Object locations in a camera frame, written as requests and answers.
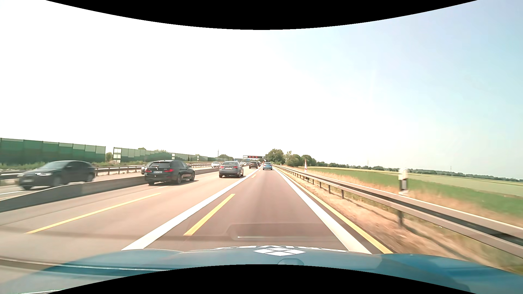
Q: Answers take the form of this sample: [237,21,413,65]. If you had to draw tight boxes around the road markings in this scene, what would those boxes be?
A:
[25,167,394,255]

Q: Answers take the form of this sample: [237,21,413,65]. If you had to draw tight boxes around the black estate car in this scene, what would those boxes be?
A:
[144,160,196,186]

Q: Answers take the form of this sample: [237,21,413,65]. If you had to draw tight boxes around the grey saloon car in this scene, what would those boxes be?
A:
[218,161,244,179]

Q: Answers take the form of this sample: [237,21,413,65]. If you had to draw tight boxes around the dry grass verge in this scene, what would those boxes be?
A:
[275,165,523,275]

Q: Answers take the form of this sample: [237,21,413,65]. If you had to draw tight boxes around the grey asphalt opposite carriageway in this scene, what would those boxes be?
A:
[0,165,213,200]

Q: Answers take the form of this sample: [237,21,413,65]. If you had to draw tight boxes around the distant row of trees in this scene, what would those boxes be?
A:
[327,162,523,183]

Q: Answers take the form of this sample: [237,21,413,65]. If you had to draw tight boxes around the green field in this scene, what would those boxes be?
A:
[294,166,523,217]

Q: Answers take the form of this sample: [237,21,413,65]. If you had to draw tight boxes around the group of trees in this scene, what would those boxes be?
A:
[266,149,327,167]

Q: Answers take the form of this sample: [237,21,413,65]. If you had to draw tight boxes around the concrete median barrier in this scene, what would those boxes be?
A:
[0,167,221,213]

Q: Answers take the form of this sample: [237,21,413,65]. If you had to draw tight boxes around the car's own bonnet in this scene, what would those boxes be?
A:
[0,245,523,294]

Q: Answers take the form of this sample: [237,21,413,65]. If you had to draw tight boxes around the white marker post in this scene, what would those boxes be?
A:
[398,168,409,196]

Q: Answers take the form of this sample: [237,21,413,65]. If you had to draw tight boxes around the metal guard rail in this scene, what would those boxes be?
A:
[0,163,213,180]
[273,164,523,259]

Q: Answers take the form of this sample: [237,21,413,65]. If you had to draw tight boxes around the green noise barrier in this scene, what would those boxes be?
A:
[0,137,106,166]
[113,147,229,163]

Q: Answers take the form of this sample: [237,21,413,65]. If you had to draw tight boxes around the dark grey car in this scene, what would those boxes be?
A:
[17,160,97,190]

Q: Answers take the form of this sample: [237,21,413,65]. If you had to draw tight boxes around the grey asphalt road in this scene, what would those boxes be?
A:
[0,165,395,282]

